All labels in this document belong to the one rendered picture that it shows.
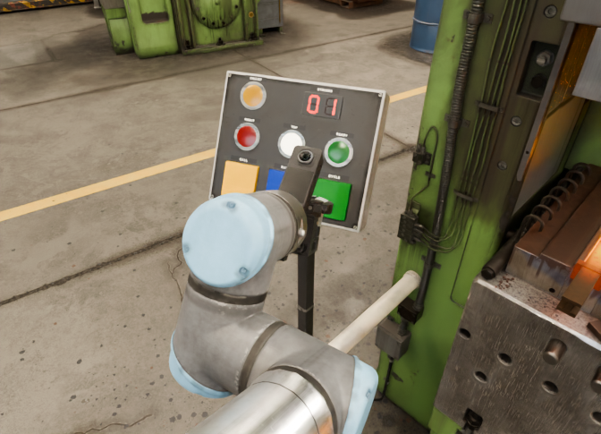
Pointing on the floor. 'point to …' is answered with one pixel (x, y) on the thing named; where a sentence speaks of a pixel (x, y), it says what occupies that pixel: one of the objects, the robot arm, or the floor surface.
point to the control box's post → (306, 267)
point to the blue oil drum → (427, 16)
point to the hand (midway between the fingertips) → (317, 199)
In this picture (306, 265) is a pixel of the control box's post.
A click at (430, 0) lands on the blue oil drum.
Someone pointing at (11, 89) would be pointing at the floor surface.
